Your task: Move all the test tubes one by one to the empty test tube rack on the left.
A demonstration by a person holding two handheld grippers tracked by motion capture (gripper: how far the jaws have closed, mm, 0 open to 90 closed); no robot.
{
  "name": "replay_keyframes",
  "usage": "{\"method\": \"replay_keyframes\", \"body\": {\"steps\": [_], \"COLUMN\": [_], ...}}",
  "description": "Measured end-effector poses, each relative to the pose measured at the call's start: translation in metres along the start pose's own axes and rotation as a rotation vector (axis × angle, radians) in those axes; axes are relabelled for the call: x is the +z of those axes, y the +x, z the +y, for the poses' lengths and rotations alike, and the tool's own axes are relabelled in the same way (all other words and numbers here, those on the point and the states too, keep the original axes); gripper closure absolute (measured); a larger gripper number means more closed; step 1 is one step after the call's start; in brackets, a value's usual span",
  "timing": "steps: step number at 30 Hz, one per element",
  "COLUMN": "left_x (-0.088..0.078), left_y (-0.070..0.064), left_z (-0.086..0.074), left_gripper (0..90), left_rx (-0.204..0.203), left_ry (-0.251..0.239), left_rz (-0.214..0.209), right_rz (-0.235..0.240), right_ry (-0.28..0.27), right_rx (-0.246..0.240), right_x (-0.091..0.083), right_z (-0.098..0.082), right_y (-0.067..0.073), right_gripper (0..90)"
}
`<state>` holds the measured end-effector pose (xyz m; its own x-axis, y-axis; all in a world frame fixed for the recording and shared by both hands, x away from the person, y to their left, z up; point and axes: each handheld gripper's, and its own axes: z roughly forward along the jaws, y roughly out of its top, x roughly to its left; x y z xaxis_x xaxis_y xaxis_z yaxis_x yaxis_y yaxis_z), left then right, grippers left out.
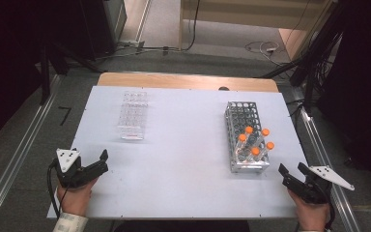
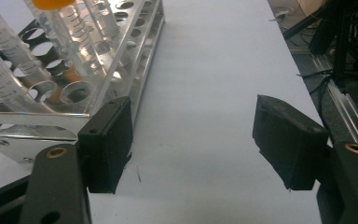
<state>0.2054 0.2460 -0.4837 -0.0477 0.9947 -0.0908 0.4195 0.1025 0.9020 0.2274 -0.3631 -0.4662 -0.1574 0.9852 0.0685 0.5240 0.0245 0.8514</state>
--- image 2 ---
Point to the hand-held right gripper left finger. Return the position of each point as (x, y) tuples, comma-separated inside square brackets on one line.
[(105, 146)]

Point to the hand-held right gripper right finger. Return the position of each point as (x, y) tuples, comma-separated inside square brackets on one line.
[(289, 146)]

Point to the metal test tube rack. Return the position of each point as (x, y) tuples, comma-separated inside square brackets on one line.
[(28, 124)]

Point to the black stand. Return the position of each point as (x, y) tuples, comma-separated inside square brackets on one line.
[(345, 31)]

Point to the beige wooden cabinet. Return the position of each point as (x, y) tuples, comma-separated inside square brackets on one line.
[(313, 5)]

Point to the aluminium floor rail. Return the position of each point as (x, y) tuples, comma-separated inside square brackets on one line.
[(351, 109)]

